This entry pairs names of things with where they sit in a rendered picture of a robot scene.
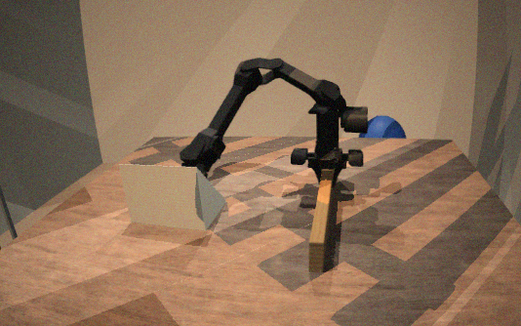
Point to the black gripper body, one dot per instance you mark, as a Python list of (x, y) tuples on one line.
[(354, 156)]

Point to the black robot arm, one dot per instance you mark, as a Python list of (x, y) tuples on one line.
[(207, 147)]

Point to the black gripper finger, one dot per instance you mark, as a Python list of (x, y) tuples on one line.
[(336, 173), (316, 172)]

